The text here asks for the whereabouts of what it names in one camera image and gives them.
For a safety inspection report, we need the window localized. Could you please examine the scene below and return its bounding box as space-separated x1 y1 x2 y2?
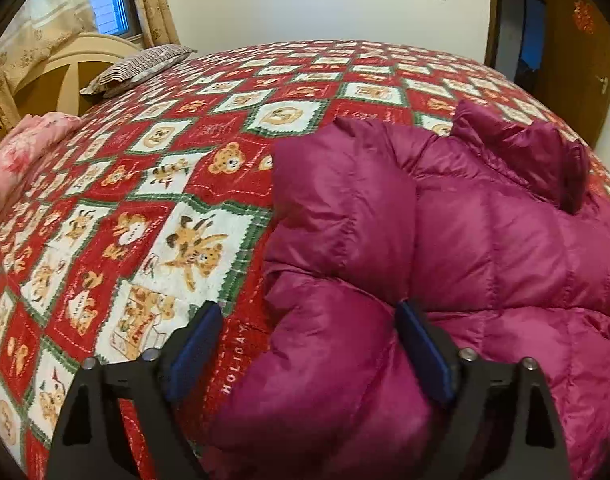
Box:
80 0 142 42

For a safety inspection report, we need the cream wooden headboard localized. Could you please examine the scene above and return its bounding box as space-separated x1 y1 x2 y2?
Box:
0 32 143 161

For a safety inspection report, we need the sheer white curtain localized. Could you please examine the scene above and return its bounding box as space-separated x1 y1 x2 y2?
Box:
0 0 100 136

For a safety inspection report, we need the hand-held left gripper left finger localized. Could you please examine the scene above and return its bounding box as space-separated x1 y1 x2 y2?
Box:
45 300 226 480

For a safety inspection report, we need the magenta down jacket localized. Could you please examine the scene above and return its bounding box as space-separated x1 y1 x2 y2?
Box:
202 100 610 480

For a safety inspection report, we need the dark wooden door frame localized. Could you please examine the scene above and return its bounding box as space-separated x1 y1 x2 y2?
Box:
487 0 502 70

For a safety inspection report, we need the striped pillow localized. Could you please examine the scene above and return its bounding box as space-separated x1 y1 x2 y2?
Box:
80 45 198 98

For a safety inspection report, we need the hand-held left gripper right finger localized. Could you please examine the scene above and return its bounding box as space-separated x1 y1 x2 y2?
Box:
395 299 574 480

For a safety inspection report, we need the red bear-print blanket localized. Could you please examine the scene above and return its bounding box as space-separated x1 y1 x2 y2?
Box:
0 39 610 480

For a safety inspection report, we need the pink floral quilt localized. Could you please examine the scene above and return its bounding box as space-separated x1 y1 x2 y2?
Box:
0 112 83 243

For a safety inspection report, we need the red door decoration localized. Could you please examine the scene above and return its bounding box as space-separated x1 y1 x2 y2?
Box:
572 0 596 35

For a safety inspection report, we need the brown wooden door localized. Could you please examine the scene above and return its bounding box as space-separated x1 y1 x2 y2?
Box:
539 0 610 150

